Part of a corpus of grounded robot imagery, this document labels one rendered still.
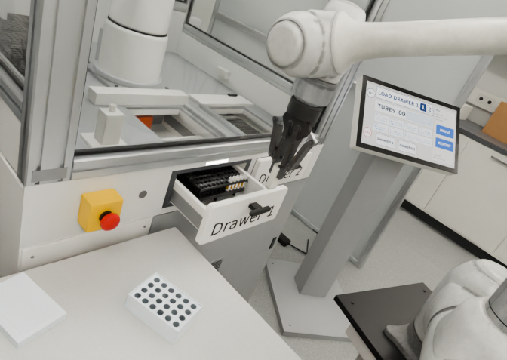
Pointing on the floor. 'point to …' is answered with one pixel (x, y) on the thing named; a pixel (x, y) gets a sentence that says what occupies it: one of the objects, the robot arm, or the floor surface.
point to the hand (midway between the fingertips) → (275, 176)
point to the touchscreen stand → (330, 255)
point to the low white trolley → (65, 286)
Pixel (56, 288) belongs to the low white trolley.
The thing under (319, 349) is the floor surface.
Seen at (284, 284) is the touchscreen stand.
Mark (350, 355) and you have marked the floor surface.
